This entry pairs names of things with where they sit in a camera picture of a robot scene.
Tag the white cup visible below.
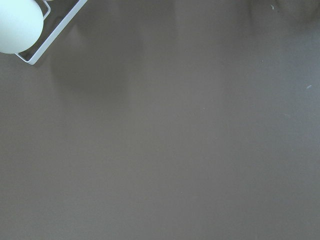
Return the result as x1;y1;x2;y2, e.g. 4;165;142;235
0;0;44;54

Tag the white wire cup rack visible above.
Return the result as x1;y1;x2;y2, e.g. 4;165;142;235
15;0;87;65

